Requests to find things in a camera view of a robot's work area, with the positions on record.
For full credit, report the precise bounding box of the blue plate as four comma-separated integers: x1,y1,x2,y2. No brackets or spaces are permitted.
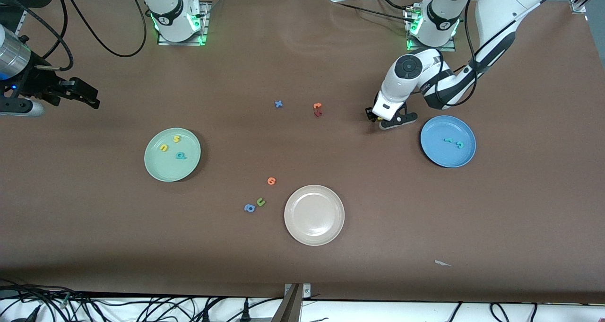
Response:
420,115,477,168

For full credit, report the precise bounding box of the white plate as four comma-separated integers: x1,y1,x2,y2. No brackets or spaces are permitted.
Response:
284,184,346,246

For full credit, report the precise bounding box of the green plate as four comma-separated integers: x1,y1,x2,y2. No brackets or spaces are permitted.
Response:
144,127,202,183

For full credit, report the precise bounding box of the brown table mat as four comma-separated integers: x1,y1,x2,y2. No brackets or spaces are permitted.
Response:
0,0,605,304

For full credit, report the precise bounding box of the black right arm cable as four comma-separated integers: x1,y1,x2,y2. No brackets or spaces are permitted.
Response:
0,0,147,72

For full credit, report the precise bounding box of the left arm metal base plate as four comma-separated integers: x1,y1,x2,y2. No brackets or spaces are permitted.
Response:
406,5,457,52

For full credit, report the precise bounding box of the black base cable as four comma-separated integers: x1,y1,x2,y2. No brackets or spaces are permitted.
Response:
376,0,414,13
330,1,411,20

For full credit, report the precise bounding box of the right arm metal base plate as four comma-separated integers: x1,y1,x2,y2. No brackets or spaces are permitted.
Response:
157,0,210,46

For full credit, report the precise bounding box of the dark grey floor cable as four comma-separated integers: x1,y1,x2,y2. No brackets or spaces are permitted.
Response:
0,284,71,308

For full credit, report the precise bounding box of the metal table bracket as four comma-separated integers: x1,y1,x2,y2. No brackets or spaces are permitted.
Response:
285,283,311,322

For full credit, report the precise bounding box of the black cable connector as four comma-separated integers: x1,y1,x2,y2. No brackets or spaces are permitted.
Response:
9,305,41,322

